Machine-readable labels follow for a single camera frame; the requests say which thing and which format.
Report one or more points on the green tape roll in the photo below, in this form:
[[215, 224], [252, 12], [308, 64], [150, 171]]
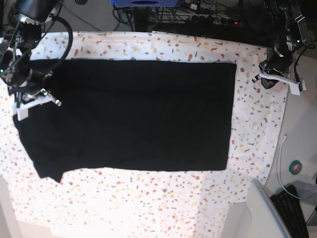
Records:
[[295, 167]]

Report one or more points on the white bin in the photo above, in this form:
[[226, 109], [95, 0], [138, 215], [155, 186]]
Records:
[[257, 217]]

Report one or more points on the blue box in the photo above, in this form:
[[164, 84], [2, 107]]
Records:
[[144, 3]]

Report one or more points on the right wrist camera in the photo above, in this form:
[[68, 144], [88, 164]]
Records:
[[22, 114]]

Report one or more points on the black t-shirt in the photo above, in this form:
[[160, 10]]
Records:
[[134, 115]]

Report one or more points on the terrazzo patterned tablecloth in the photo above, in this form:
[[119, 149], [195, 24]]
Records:
[[114, 203]]

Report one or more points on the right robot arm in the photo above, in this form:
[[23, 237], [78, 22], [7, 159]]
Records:
[[17, 45]]

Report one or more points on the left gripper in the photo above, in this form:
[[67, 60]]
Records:
[[276, 68]]

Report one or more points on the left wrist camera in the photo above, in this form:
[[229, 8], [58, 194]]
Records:
[[302, 85]]

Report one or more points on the black power strip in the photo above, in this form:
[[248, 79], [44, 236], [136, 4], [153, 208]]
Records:
[[212, 19]]

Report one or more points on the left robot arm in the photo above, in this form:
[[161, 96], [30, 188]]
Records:
[[292, 34]]

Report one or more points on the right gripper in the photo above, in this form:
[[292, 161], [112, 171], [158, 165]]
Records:
[[28, 84]]

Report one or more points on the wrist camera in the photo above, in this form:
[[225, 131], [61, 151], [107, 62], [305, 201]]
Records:
[[302, 85], [22, 114]]

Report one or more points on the black keyboard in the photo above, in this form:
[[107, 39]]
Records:
[[290, 211]]

